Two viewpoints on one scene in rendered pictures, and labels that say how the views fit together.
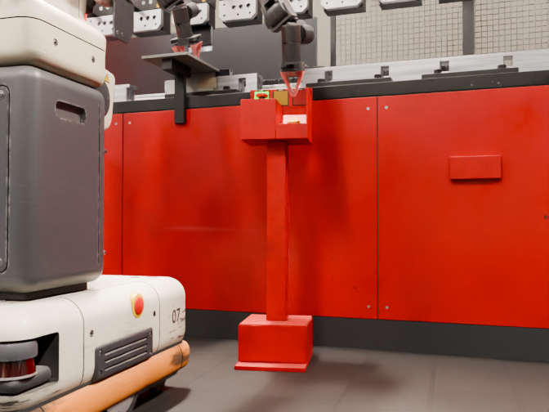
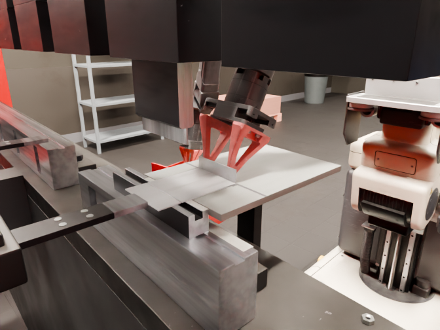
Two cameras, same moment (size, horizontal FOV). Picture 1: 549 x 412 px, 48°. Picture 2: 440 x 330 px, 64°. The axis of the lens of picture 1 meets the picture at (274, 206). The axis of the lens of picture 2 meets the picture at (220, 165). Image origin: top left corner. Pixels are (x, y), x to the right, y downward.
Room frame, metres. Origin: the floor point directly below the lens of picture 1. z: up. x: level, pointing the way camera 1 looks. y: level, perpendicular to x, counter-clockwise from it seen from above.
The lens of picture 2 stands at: (2.74, 0.56, 1.20)
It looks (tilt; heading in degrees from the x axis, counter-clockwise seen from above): 20 degrees down; 209
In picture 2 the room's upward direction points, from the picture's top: straight up
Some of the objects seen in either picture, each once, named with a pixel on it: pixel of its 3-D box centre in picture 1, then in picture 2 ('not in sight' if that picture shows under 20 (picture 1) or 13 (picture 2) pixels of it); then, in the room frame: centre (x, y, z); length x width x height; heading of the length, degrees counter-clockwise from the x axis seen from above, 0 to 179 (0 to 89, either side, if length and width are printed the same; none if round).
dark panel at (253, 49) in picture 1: (203, 75); not in sight; (2.96, 0.34, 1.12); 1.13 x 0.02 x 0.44; 70
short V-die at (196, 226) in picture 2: (207, 75); (154, 198); (2.39, 0.26, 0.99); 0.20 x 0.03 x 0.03; 70
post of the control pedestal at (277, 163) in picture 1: (277, 230); not in sight; (1.88, -0.01, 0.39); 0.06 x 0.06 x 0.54; 82
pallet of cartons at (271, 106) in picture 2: not in sight; (241, 109); (-2.10, -1.76, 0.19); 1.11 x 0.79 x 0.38; 164
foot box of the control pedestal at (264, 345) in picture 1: (275, 341); not in sight; (1.85, 0.00, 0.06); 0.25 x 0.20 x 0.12; 172
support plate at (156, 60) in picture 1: (181, 64); (245, 172); (2.26, 0.34, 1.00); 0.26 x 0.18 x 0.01; 160
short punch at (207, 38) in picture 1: (200, 39); (162, 98); (2.40, 0.29, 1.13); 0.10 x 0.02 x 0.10; 70
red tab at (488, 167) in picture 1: (475, 167); not in sight; (1.90, -0.62, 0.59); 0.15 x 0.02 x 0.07; 70
